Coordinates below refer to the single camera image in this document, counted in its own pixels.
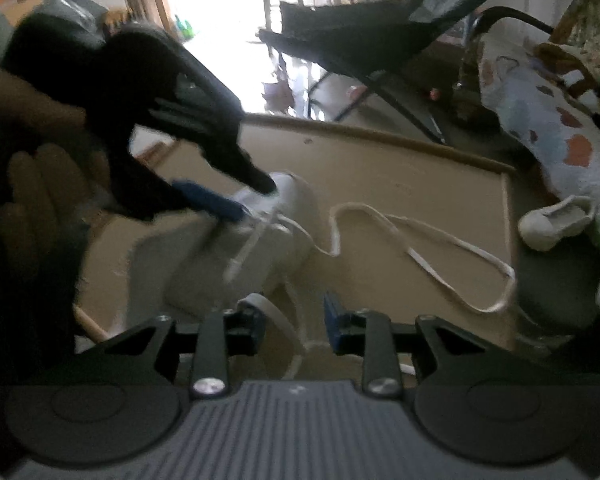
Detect white sneaker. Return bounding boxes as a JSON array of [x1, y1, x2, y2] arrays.
[[127, 171, 321, 326], [517, 195, 598, 252]]

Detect green toy bottles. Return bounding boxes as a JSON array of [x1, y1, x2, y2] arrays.
[[174, 14, 198, 40]]

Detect person's left hand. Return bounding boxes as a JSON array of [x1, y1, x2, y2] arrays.
[[0, 70, 112, 288]]

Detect brown strap bag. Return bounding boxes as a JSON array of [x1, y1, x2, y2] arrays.
[[534, 42, 600, 96]]

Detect black folding chair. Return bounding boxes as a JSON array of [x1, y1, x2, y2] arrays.
[[257, 0, 506, 146]]

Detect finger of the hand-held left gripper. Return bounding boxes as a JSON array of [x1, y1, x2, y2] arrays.
[[200, 135, 277, 194], [172, 180, 247, 222]]

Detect round dark stool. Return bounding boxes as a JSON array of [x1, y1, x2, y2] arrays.
[[515, 240, 600, 333]]

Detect white shoelace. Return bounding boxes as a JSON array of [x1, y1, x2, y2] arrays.
[[222, 202, 518, 381]]

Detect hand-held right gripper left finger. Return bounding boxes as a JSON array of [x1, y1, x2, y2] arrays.
[[75, 305, 268, 397]]

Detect patchwork quilt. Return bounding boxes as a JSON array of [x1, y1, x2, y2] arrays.
[[480, 37, 600, 351]]

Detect black curved armrest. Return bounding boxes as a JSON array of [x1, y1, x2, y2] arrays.
[[472, 6, 553, 43]]

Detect floral sofa cover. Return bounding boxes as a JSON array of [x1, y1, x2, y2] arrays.
[[535, 0, 600, 86]]

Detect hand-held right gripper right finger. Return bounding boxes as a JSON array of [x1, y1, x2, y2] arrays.
[[324, 290, 501, 398]]

